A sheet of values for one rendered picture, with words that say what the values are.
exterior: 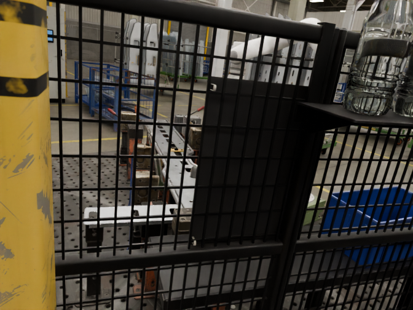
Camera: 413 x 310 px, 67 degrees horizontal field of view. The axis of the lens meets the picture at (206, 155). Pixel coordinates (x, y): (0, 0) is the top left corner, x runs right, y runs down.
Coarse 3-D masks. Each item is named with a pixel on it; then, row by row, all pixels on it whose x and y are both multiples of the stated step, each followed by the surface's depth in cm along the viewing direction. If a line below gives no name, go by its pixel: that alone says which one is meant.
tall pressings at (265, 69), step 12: (252, 36) 572; (288, 48) 549; (264, 60) 611; (276, 60) 591; (300, 60) 533; (252, 72) 605; (264, 72) 586; (276, 72) 593; (288, 72) 576; (300, 84) 559
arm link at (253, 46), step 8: (256, 40) 153; (264, 40) 154; (272, 40) 153; (280, 40) 151; (288, 40) 150; (240, 48) 153; (248, 48) 152; (256, 48) 152; (264, 48) 154; (272, 48) 155; (280, 48) 155; (232, 56) 155; (240, 56) 154; (248, 56) 153; (256, 56) 154
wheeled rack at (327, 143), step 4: (268, 56) 548; (272, 56) 554; (280, 56) 541; (284, 56) 537; (348, 56) 519; (352, 56) 515; (308, 60) 506; (312, 60) 500; (344, 64) 511; (348, 64) 497; (336, 136) 551; (324, 140) 553; (328, 140) 535; (324, 144) 529; (328, 144) 535; (324, 148) 560; (324, 152) 561
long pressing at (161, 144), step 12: (144, 120) 215; (156, 132) 188; (168, 132) 191; (156, 144) 166; (180, 144) 171; (180, 168) 136; (168, 180) 123; (180, 180) 123; (192, 180) 125; (192, 192) 115
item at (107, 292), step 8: (96, 216) 93; (88, 232) 90; (96, 232) 91; (88, 240) 91; (96, 240) 92; (88, 280) 96; (88, 288) 97; (104, 288) 104; (88, 296) 99; (104, 296) 101; (88, 304) 97
